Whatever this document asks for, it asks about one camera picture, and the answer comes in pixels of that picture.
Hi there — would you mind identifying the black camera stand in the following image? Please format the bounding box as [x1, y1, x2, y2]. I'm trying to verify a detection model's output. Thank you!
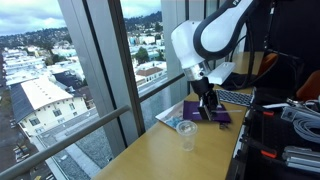
[263, 0, 278, 51]

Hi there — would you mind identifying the grey metal window railing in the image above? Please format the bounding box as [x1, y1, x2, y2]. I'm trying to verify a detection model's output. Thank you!
[0, 42, 239, 180]

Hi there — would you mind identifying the wide grey window column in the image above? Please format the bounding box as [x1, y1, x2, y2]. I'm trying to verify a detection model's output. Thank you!
[160, 0, 206, 106]

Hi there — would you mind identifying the black optical breadboard table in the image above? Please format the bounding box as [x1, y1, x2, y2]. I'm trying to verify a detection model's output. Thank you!
[225, 105, 320, 180]

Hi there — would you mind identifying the grey adapter box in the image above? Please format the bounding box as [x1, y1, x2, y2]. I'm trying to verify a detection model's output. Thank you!
[280, 105, 300, 123]

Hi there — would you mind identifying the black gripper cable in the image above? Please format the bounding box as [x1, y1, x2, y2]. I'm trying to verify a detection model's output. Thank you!
[229, 18, 258, 90]

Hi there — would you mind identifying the grey slanted window post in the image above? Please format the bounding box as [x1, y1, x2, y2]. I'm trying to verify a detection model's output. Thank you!
[57, 0, 147, 158]

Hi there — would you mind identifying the orange chair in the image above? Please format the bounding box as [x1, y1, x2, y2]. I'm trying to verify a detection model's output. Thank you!
[295, 69, 320, 103]
[256, 52, 280, 80]

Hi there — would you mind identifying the clear plastic cup with lid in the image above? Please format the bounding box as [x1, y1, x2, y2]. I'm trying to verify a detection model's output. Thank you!
[175, 120, 199, 152]

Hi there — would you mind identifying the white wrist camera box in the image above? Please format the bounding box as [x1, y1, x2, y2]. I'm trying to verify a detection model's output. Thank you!
[206, 61, 237, 86]

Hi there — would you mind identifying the black clamp with red handle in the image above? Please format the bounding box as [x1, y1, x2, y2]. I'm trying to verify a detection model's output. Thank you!
[249, 105, 276, 118]
[239, 134, 279, 160]

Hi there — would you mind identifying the aluminium extrusion bar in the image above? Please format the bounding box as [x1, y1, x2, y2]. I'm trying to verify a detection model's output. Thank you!
[281, 145, 320, 174]

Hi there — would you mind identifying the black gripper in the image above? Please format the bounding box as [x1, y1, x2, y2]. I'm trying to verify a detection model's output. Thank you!
[189, 76, 223, 122]

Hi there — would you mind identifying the grey cable coil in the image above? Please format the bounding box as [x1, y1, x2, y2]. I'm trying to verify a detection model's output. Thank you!
[292, 111, 320, 145]

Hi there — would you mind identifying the white flat strip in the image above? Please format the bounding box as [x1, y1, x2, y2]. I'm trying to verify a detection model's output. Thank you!
[262, 102, 291, 110]

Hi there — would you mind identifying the white computer keyboard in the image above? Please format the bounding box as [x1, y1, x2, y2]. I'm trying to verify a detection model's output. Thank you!
[215, 88, 255, 108]

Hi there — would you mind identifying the black chair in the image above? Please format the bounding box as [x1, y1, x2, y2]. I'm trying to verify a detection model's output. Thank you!
[252, 49, 306, 106]

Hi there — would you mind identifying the purple folder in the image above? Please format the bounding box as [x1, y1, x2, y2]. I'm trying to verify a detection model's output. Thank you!
[182, 100, 232, 124]

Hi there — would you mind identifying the clear plastic straw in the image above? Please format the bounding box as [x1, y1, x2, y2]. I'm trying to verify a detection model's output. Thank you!
[191, 108, 244, 115]

